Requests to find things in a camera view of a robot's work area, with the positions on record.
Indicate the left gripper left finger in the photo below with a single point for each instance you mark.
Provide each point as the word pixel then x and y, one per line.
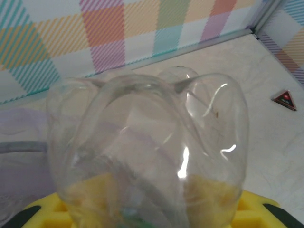
pixel 47 216

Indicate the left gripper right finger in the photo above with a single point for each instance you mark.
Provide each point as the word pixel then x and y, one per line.
pixel 256 213

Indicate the clear bottle green cap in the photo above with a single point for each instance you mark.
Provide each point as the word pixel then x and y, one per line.
pixel 142 142

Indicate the purple translucent bin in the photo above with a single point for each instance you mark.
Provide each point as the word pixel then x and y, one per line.
pixel 19 166

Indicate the red triangular sticker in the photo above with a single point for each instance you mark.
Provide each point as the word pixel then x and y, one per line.
pixel 286 99

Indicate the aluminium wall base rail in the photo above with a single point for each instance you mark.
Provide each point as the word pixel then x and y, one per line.
pixel 190 50

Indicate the aluminium frame post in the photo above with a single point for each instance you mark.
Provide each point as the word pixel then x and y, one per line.
pixel 268 16

